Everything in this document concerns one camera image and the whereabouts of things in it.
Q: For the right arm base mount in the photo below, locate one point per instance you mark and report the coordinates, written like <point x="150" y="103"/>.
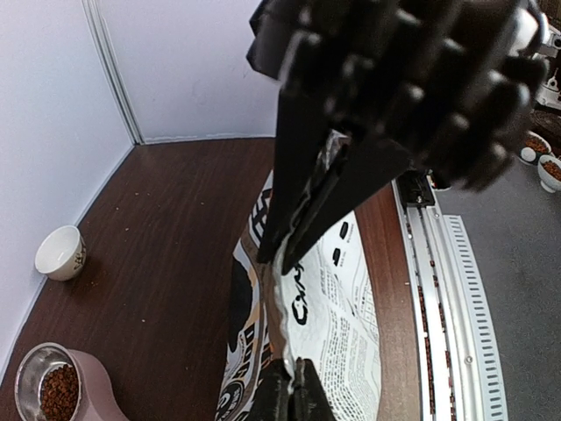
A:
<point x="415" y="190"/>

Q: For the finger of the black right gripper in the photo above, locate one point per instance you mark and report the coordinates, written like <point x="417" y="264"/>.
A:
<point x="298" y="180"/>
<point x="358" y="171"/>

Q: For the front aluminium rail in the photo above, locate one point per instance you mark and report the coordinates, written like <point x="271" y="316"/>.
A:
<point x="459" y="360"/>

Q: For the pink double pet feeder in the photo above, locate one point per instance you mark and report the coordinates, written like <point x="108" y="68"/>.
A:
<point x="96" y="398"/>

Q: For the white kibble bowl outside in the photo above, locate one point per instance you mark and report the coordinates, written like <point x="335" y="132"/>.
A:
<point x="549" y="173"/>

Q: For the rear steel feeder bowl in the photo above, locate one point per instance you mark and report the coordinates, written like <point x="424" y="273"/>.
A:
<point x="32" y="371"/>

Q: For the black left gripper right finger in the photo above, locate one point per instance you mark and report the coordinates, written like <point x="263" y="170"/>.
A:
<point x="308" y="401"/>

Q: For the brown kibble pellets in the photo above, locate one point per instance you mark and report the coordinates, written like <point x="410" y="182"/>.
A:
<point x="59" y="394"/>

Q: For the pet food bag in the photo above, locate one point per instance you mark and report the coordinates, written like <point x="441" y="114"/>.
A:
<point x="322" y="310"/>

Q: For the white floral ceramic bowl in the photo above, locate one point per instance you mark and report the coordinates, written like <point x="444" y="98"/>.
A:
<point x="62" y="254"/>

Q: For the right aluminium frame post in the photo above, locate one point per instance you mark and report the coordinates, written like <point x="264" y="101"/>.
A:
<point x="101" y="37"/>

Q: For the blue patterned bowl outside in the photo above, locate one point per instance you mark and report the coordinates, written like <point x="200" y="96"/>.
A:
<point x="534" y="148"/>

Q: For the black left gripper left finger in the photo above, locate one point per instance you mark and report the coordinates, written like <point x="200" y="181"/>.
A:
<point x="272" y="397"/>

